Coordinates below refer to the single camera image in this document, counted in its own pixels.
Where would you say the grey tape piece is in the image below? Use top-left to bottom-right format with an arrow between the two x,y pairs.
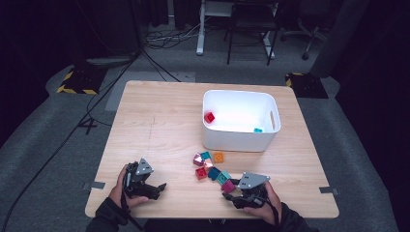
82,181 -> 106,191
318,186 -> 340,196

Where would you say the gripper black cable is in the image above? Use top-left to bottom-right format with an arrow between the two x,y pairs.
120,189 -> 144,231
264,192 -> 281,226

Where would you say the black chair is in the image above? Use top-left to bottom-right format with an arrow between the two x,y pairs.
224,0 -> 279,67

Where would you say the grey office chair base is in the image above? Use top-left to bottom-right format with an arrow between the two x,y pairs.
279,18 -> 328,61

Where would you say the red building block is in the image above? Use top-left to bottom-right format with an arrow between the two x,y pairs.
203,111 -> 217,125
194,166 -> 209,181

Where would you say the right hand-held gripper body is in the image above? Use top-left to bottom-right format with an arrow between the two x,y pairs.
233,171 -> 271,210

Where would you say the person's dark clothing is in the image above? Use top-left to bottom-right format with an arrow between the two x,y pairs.
144,218 -> 281,232

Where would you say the person's left hand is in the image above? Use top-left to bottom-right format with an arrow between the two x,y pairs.
109,163 -> 151,209

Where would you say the grey curtain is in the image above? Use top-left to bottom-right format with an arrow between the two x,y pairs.
310,0 -> 370,78

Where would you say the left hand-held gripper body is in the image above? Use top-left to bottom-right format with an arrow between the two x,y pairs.
123,158 -> 155,198

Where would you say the white plastic bin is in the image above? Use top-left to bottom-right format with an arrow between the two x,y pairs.
201,89 -> 282,153

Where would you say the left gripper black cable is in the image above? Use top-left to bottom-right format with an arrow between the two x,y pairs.
120,189 -> 144,231

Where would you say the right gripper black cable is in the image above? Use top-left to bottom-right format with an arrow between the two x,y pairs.
264,192 -> 281,226

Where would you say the magenta building block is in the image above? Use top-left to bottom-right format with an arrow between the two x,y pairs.
221,180 -> 237,194

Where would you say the dark blue building block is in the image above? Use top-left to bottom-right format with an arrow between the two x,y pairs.
207,166 -> 222,182

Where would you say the dark stand with grey base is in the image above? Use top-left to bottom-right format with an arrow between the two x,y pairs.
73,0 -> 141,69

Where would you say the bundle of floor cables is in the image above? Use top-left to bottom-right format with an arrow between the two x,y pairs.
144,15 -> 202,50

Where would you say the white desk frame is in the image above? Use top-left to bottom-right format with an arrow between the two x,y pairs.
195,0 -> 278,61

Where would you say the black yellow striped stand base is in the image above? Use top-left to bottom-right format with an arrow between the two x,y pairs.
56,66 -> 108,96
284,72 -> 329,100

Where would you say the long black floor cable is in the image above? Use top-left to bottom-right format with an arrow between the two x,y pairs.
0,51 -> 143,226

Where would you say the person's right hand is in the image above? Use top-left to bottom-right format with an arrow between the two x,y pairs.
244,183 -> 283,226

